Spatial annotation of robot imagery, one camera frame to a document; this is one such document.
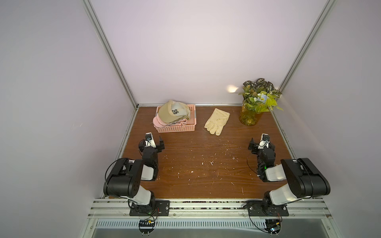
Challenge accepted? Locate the pink baseball cap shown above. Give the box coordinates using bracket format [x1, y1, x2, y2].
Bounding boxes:
[153, 116, 188, 128]

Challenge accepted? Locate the beige baseball cap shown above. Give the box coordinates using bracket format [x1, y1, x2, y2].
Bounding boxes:
[158, 100, 191, 124]

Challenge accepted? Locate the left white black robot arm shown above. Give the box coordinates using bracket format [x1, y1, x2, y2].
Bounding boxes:
[103, 133, 165, 212]

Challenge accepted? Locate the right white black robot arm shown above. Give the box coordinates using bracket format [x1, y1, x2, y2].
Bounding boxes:
[248, 134, 330, 214]

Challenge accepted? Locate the pink perforated plastic basket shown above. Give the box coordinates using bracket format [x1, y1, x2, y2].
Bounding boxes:
[153, 104, 197, 133]

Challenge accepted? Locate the cream work glove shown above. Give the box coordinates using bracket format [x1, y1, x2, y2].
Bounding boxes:
[204, 108, 230, 136]

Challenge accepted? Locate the potted plant in yellow vase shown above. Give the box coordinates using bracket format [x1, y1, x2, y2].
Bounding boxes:
[239, 78, 283, 127]

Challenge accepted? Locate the right circuit board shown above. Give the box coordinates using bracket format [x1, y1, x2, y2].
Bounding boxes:
[265, 219, 281, 235]

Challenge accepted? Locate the circuit board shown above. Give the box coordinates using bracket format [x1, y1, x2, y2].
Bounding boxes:
[138, 219, 156, 236]
[265, 219, 281, 235]

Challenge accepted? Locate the left circuit board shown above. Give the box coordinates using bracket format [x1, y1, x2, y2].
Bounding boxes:
[138, 219, 156, 236]

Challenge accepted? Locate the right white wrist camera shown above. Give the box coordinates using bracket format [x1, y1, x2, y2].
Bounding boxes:
[258, 133, 270, 149]

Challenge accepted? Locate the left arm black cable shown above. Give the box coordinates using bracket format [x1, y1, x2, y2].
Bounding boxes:
[104, 157, 132, 191]

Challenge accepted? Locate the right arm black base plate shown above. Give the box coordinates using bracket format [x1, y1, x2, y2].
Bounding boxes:
[243, 200, 289, 217]

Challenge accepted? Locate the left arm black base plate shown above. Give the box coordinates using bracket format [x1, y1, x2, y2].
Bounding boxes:
[129, 200, 170, 217]

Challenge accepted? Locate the aluminium front rail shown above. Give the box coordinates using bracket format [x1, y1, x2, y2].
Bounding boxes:
[87, 198, 331, 219]

